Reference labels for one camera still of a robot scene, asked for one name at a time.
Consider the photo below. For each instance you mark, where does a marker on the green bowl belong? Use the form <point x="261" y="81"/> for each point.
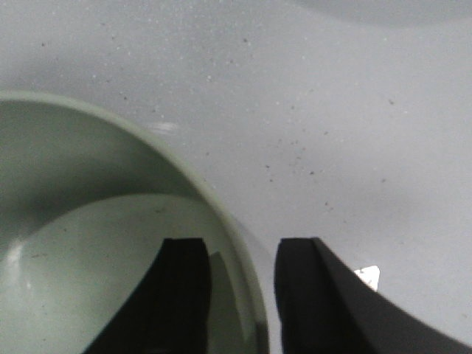
<point x="87" y="200"/>

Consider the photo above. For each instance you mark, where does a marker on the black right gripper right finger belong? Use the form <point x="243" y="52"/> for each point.
<point x="326" y="308"/>

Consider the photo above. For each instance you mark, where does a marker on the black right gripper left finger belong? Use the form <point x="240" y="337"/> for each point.
<point x="169" y="309"/>

